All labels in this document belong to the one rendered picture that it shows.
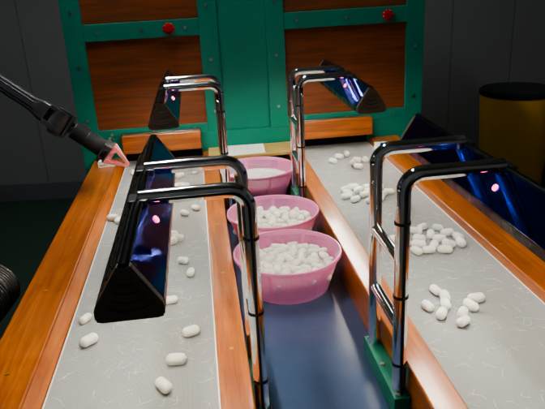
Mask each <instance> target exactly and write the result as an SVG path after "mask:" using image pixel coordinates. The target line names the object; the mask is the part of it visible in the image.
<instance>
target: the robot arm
mask: <svg viewBox="0 0 545 409"><path fill-rule="evenodd" d="M0 92H1V93H3V94H4V95H6V96H7V97H9V98H10V99H12V100H13V101H15V102H17V103H18V104H20V105H21V106H22V107H24V108H25V109H27V110H28V111H29V112H31V113H32V114H33V115H34V117H35V118H36V119H38V120H40V123H42V124H44V125H45V126H47V130H46V131H47V132H48V133H50V134H51V135H53V136H55V137H58V136H59V137H61V138H64V136H65V135H66V134H67V133H68V132H70V133H69V137H70V138H71V139H73V140H74V141H75V142H77V143H78V144H80V145H82V146H84V147H85V148H86V149H88V150H89V151H91V152H92V153H94V154H96V155H97V157H96V158H95V161H97V162H99V161H100V159H101V160H102V161H101V162H103V163H104V164H109V165H115V166H124V167H128V166H129V165H130V162H129V161H128V160H127V159H126V157H125V156H124V154H123V152H122V150H121V149H120V148H119V146H118V144H116V143H115V142H114V143H112V140H113V139H112V138H111V137H110V138H109V139H108V140H105V139H104V138H102V137H101V136H99V135H98V134H97V133H95V132H94V131H93V132H91V130H90V128H89V126H87V125H85V124H81V123H76V122H75V119H76V116H75V115H73V114H71V113H70V112H68V111H67V110H64V109H63V108H62V107H60V108H58V107H57V106H55V105H53V104H52V103H50V102H48V101H43V100H41V99H40V98H38V97H36V96H34V95H33V94H31V93H30V92H28V91H27V90H25V89H24V88H22V87H20V86H19V85H18V84H16V83H14V82H13V81H11V80H9V79H8V78H6V77H5V76H4V75H2V74H0ZM68 123H69V124H68ZM67 125H68V126H67ZM66 127H67V128H66ZM65 129H66V130H65ZM64 130H65V131H64ZM115 153H117V154H118V155H119V156H120V158H121V159H123V161H124V162H125V163H123V162H120V161H115V160H114V159H111V157H112V156H113V155H114V154H115Z"/></svg>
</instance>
